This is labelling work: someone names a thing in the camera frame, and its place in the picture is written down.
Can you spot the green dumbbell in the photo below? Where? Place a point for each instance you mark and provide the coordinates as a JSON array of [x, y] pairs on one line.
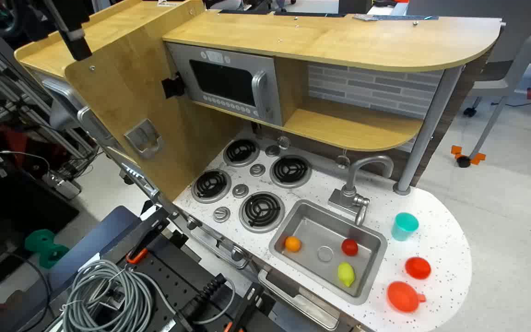
[[37, 239]]

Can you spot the aluminium extrusion frame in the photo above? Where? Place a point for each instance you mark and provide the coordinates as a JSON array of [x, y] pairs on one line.
[[8, 92]]

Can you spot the yellow-green toy lemon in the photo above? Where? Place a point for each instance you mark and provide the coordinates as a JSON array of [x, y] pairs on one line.
[[345, 272]]

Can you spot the silver toy faucet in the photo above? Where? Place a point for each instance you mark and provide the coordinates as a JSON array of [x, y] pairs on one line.
[[347, 195]]

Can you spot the wooden toy kitchen unit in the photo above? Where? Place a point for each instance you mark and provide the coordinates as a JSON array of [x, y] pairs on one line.
[[364, 42]]

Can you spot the grey metal stand frame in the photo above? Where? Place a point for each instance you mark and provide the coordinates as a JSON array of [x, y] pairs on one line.
[[517, 64]]

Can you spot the black coil stove burner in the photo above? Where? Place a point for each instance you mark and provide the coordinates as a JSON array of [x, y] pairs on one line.
[[290, 169], [211, 184], [260, 210], [242, 151]]

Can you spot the grey toy microwave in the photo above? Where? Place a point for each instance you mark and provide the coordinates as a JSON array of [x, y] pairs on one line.
[[229, 83]]

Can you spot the orange stand foot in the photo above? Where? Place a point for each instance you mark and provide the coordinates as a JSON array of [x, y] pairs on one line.
[[476, 158]]

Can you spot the silver jointed metal rod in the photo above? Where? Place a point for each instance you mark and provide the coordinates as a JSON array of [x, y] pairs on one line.
[[139, 177]]

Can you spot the orange plastic mug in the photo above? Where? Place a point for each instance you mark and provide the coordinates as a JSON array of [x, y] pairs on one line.
[[402, 295]]

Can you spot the black equipment box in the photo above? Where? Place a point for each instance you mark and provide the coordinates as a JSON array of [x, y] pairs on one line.
[[19, 208]]

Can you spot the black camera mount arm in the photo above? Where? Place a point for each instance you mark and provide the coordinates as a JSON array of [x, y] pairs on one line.
[[72, 29]]

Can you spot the orange toy fruit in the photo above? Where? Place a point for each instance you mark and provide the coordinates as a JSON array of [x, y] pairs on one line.
[[292, 243]]

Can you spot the black perforated breadboard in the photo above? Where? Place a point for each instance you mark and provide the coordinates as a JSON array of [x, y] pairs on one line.
[[174, 282]]

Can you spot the metal toy sink basin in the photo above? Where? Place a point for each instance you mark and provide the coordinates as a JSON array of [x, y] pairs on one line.
[[314, 236]]

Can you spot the silver stove knob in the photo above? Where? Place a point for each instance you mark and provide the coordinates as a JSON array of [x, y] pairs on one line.
[[240, 189], [222, 212], [257, 167]]

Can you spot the dark stove knob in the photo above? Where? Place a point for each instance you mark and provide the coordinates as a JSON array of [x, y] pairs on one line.
[[273, 149]]

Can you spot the red toy tomato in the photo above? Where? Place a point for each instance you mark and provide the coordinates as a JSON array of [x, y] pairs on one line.
[[349, 247], [417, 267]]

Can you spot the small black plastic block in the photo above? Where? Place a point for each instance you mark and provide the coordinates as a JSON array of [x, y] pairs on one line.
[[174, 84]]

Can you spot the grey toy switch plate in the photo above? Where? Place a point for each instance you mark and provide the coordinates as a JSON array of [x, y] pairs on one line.
[[142, 138]]

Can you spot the dark blue board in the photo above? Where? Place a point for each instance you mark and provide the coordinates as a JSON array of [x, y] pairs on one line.
[[102, 236]]

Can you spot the light blue plastic cup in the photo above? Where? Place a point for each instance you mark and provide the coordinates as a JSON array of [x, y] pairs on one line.
[[404, 225]]

